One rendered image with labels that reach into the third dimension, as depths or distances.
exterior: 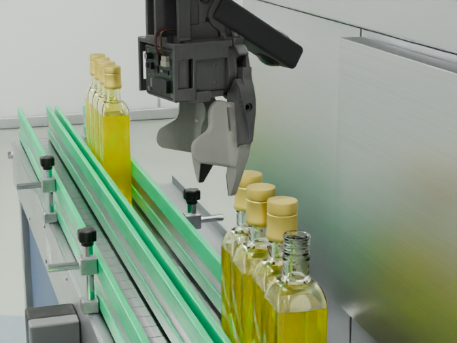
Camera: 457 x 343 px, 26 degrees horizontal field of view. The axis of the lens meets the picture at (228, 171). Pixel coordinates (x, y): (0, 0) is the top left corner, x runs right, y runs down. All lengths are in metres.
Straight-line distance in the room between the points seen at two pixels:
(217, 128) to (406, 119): 0.23
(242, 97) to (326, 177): 0.46
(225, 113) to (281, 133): 0.59
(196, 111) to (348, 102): 0.27
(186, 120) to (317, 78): 0.42
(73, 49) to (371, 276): 5.81
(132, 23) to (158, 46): 6.03
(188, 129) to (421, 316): 0.32
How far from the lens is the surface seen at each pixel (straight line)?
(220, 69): 0.92
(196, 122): 0.98
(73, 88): 6.93
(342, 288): 1.26
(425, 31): 1.04
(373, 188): 1.15
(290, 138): 1.47
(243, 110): 0.92
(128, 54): 6.97
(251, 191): 1.13
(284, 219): 1.08
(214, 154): 0.92
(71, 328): 1.61
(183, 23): 0.91
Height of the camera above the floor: 1.48
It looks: 15 degrees down
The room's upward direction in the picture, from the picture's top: straight up
